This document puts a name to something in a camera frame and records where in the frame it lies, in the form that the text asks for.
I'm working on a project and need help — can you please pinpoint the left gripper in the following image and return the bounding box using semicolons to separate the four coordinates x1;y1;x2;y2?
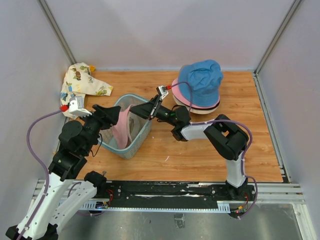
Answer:
79;103;121;154

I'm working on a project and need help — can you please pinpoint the aluminium frame rail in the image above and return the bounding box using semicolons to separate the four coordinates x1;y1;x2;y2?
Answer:
32;178;306;201

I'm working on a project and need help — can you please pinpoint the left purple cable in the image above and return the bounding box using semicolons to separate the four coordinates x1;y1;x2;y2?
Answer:
14;107;103;240

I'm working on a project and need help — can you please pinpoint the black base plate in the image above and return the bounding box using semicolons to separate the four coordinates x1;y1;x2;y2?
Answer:
95;180;257;210

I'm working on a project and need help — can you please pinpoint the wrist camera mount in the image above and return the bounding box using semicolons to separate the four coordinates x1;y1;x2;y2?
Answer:
60;96;92;120
156;85;170;101

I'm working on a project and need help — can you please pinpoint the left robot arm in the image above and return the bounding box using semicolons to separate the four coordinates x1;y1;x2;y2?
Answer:
5;104;121;240

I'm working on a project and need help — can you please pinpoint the pink bucket hat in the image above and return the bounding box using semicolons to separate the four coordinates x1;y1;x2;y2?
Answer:
171;78;220;107

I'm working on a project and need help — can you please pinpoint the grey cable duct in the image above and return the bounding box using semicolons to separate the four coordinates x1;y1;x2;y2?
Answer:
80;198;231;213

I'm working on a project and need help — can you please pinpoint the small yellow object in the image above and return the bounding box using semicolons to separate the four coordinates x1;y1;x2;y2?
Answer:
89;65;96;72

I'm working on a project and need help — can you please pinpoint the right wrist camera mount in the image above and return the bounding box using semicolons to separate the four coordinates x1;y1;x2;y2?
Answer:
156;85;170;101

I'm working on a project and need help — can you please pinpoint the cartoon print cloth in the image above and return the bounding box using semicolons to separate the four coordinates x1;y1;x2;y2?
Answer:
60;62;114;105

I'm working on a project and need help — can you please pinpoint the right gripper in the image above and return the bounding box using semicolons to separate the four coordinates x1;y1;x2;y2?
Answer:
129;94;177;127

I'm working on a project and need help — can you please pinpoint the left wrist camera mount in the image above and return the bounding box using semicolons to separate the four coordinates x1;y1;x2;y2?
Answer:
60;96;92;120

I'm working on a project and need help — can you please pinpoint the beige bucket hat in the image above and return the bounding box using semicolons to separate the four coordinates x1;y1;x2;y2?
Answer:
173;96;218;115

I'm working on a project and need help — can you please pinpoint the light pink hat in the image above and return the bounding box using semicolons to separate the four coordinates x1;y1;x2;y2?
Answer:
111;104;140;150

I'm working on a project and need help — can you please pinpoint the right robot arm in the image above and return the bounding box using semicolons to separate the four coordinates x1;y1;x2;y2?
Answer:
129;95;252;200

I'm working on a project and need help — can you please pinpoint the blue bucket hat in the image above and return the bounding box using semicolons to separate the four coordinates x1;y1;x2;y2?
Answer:
172;59;224;108

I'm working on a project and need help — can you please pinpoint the grey plastic laundry basket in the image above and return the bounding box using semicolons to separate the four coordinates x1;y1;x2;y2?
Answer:
100;93;152;160

